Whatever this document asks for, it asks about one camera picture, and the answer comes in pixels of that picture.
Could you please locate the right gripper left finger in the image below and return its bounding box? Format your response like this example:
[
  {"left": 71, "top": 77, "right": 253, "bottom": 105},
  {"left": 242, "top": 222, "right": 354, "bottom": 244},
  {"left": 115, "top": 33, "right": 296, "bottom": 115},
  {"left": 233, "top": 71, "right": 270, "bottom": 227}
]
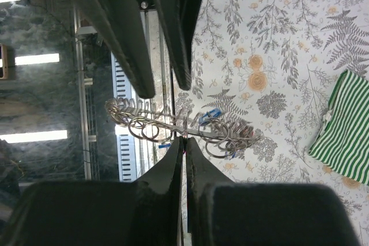
[{"left": 1, "top": 137, "right": 183, "bottom": 245}]

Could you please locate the blue key tag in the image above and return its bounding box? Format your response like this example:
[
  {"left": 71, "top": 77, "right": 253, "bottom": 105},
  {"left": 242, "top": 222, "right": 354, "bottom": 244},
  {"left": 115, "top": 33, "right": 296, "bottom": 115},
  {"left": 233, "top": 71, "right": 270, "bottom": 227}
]
[{"left": 158, "top": 143, "right": 171, "bottom": 149}]

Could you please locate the key with blue tag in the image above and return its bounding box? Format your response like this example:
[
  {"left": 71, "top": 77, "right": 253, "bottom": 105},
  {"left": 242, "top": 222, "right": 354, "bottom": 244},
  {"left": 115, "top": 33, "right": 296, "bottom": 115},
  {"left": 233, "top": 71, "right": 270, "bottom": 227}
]
[{"left": 199, "top": 108, "right": 222, "bottom": 126}]

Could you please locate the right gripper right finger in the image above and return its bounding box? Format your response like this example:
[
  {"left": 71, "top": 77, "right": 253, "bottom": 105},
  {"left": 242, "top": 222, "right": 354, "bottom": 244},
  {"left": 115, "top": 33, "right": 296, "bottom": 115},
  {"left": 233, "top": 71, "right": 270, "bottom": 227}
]
[{"left": 186, "top": 138, "right": 359, "bottom": 245}]

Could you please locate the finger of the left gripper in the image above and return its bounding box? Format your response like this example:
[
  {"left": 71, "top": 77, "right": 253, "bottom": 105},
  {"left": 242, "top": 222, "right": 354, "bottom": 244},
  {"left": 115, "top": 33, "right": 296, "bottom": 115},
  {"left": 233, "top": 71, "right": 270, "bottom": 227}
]
[
  {"left": 153, "top": 0, "right": 202, "bottom": 90},
  {"left": 73, "top": 0, "right": 156, "bottom": 99}
]

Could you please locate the green striped cloth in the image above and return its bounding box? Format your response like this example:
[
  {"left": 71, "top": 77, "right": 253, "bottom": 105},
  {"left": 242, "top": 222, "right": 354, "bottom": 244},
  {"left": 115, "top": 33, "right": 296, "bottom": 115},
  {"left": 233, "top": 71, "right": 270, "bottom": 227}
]
[{"left": 308, "top": 70, "right": 368, "bottom": 185}]

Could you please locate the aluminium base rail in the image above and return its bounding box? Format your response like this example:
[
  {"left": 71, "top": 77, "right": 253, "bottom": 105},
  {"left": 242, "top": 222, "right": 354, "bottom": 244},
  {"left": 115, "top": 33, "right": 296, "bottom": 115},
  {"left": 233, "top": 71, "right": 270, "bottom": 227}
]
[{"left": 73, "top": 6, "right": 176, "bottom": 182}]

